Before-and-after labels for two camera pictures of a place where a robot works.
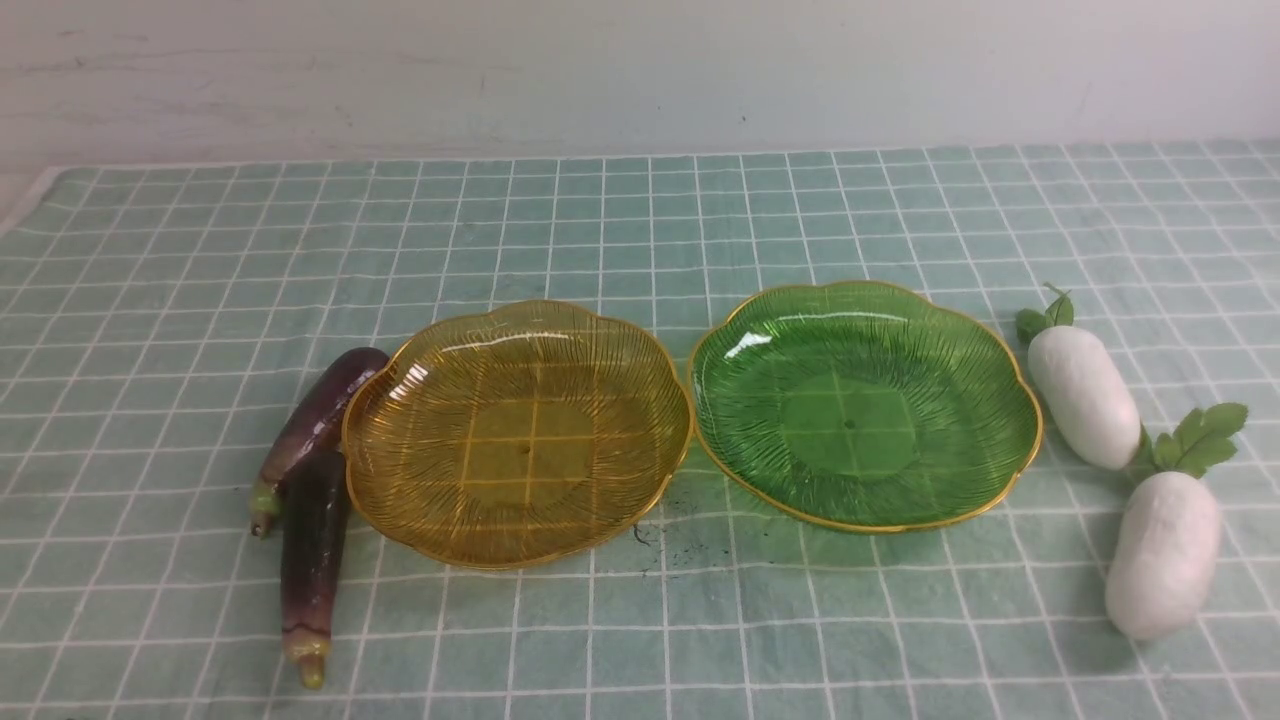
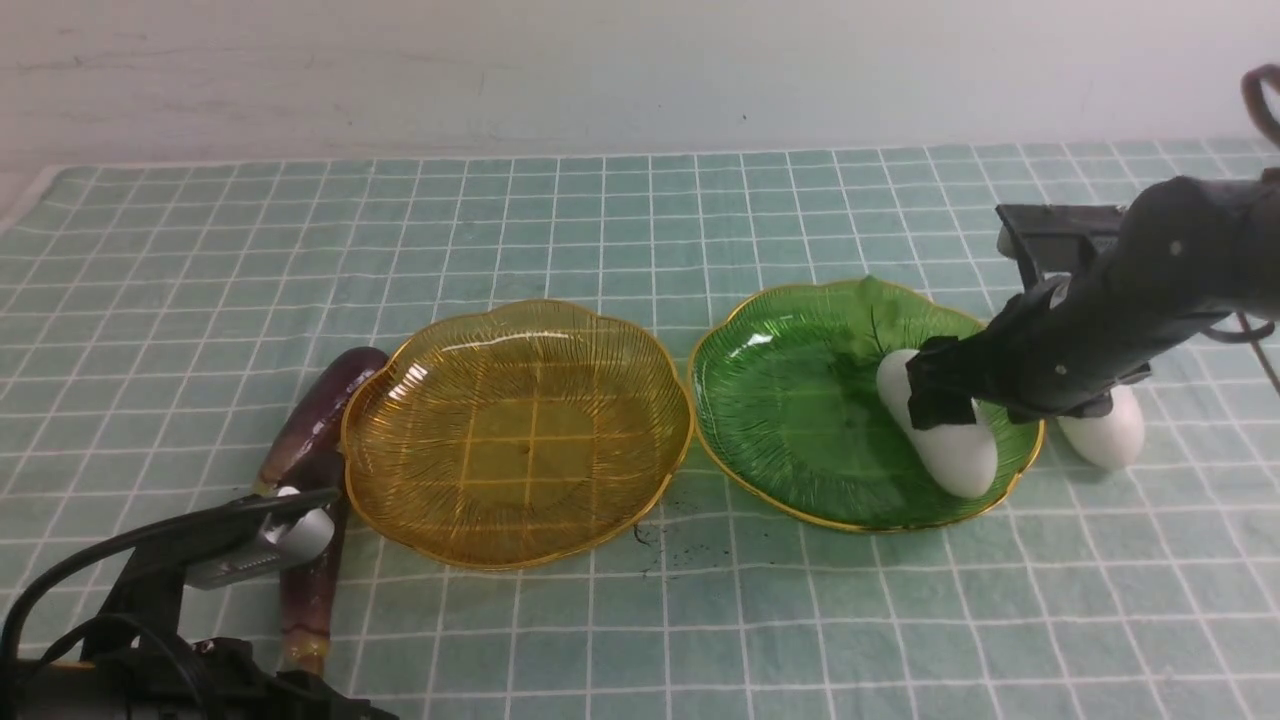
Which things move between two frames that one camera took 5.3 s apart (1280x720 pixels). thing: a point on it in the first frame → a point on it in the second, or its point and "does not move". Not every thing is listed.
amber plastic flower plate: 519,434 does not move
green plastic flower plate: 860,406 does not move
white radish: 1165,547 → 961,452
